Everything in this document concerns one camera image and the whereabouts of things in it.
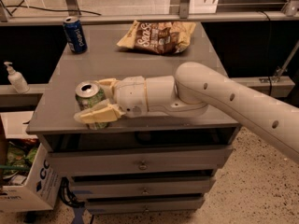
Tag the gray drawer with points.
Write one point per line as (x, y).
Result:
(146, 205)
(139, 161)
(142, 187)

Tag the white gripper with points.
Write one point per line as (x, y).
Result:
(130, 94)

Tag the middle gray drawer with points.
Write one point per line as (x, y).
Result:
(142, 187)

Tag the brown chip bag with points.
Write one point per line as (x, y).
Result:
(158, 37)

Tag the green soda can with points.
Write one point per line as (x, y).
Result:
(88, 94)

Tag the blue Pepsi can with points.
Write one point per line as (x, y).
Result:
(74, 35)

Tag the gray drawer cabinet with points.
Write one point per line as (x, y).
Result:
(55, 127)

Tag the top gray drawer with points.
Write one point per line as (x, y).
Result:
(139, 161)

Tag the white pump bottle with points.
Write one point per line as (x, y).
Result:
(16, 79)

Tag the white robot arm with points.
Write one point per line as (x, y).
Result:
(188, 93)

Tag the bottom gray drawer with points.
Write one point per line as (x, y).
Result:
(146, 205)

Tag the white cardboard box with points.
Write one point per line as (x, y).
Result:
(40, 189)

